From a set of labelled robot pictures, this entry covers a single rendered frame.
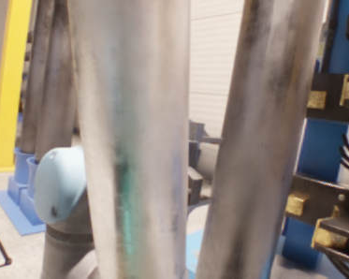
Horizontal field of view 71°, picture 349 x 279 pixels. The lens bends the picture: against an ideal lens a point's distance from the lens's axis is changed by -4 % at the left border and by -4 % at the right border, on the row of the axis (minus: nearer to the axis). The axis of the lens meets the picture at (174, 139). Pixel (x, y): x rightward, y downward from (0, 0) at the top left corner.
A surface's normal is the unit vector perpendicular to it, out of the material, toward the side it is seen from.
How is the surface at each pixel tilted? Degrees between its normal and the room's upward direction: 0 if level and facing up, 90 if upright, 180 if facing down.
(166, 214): 94
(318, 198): 90
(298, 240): 90
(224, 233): 90
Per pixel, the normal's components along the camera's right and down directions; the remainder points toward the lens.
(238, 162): -0.65, -0.04
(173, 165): 0.74, 0.21
